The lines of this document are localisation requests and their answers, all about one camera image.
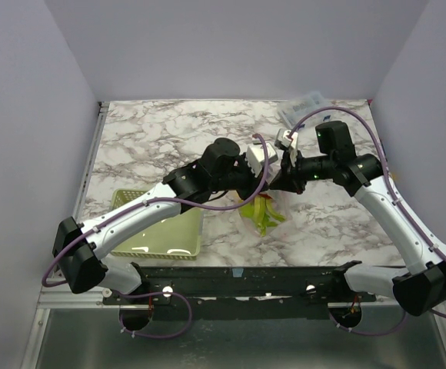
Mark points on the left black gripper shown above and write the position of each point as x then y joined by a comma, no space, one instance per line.
254,183

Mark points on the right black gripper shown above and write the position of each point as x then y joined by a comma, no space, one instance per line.
287,176

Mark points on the green fake celery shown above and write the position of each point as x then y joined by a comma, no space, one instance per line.
262,214

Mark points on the clear zip top bag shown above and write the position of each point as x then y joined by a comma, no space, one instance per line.
282,199

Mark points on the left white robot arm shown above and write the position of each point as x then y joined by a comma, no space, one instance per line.
82,251

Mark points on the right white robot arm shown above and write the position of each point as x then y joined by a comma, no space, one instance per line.
421,284

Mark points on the clear plastic organizer box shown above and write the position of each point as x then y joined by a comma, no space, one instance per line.
292,111

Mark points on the green plastic basket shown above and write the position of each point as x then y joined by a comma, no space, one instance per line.
177,238

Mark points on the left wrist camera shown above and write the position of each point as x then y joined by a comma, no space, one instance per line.
255,157

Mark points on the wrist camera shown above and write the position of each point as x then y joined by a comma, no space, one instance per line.
255,157
288,141

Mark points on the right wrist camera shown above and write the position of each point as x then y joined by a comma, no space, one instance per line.
288,141

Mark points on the black table front rail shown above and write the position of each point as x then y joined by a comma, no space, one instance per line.
246,293

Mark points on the aluminium frame extrusion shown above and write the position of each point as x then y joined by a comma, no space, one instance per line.
68,300

